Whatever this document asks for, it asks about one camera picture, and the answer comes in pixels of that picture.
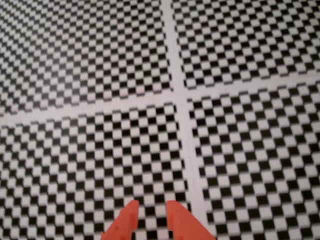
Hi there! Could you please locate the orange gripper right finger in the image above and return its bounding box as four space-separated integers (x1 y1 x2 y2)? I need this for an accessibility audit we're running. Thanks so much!
166 200 217 240

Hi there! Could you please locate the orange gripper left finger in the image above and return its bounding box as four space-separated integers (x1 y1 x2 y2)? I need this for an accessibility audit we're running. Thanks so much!
100 199 140 240

